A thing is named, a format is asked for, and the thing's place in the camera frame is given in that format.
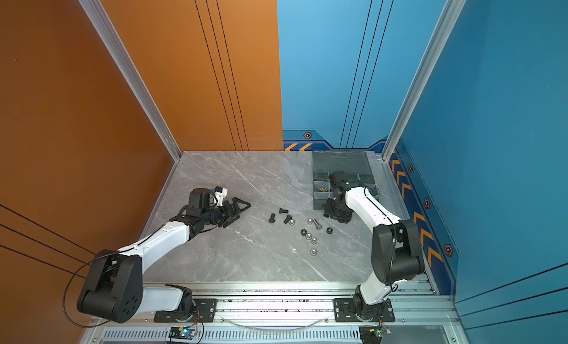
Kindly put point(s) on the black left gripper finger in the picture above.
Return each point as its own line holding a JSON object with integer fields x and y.
{"x": 230, "y": 215}
{"x": 237, "y": 204}

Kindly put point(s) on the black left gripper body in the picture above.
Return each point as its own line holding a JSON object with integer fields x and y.
{"x": 214, "y": 216}

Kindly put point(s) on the silver bolt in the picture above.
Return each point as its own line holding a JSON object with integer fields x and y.
{"x": 317, "y": 224}

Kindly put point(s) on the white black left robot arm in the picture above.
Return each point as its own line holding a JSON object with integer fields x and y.
{"x": 114, "y": 289}

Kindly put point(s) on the left green circuit board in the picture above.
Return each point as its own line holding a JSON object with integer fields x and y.
{"x": 178, "y": 334}

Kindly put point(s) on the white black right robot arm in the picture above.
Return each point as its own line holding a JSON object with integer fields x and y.
{"x": 396, "y": 251}

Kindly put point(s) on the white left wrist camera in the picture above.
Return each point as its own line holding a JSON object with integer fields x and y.
{"x": 218, "y": 195}

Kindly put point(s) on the aluminium left corner post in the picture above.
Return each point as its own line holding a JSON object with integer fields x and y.
{"x": 116, "y": 48}

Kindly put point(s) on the right green circuit board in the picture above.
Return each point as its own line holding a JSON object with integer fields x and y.
{"x": 377, "y": 331}

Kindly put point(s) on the aluminium corner post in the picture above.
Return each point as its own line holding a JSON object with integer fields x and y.
{"x": 441, "y": 33}
{"x": 116, "y": 48}

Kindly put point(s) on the green circuit board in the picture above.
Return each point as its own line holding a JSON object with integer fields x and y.
{"x": 178, "y": 334}
{"x": 377, "y": 331}

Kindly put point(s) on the aluminium right corner post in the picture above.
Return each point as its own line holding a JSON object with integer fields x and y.
{"x": 441, "y": 33}

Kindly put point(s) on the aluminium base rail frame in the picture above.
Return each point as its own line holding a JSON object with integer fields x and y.
{"x": 303, "y": 312}

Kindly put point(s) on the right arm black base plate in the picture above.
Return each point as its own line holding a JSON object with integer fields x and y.
{"x": 353, "y": 310}

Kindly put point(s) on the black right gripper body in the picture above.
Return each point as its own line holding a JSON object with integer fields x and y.
{"x": 336, "y": 211}

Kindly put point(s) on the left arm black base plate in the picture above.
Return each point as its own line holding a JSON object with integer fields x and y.
{"x": 201, "y": 310}

